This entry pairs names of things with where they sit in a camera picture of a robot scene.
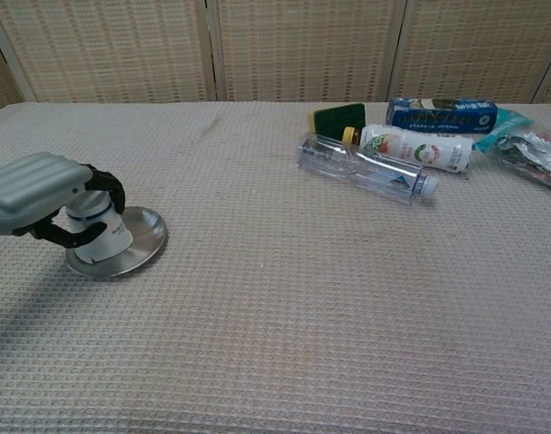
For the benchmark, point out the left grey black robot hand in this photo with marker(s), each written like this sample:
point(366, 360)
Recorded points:
point(31, 190)

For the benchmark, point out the white paper cup blue stripe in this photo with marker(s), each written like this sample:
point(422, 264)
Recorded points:
point(101, 228)

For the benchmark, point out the round steel plate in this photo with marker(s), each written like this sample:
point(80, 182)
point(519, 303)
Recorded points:
point(141, 239)

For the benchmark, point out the beige waffle tablecloth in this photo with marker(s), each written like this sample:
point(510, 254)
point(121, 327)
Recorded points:
point(275, 294)

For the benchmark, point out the woven bamboo folding screen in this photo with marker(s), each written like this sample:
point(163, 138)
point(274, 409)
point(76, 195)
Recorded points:
point(275, 50)

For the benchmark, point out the green yellow scrub sponge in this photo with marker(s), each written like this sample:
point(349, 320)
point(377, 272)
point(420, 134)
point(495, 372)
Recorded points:
point(340, 118)

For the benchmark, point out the clear plastic water bottle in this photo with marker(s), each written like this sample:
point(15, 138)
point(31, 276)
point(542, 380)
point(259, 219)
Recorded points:
point(361, 169)

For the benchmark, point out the white yellow-capped drink bottle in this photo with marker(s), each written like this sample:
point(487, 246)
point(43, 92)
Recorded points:
point(415, 148)

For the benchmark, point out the blue snack box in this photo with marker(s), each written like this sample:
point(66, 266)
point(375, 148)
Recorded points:
point(442, 118)

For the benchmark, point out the teal plastic package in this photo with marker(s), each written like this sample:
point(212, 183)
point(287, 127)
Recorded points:
point(506, 129)

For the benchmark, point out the silver foil snack bag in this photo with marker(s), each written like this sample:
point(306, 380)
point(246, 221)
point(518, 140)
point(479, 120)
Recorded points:
point(535, 158)

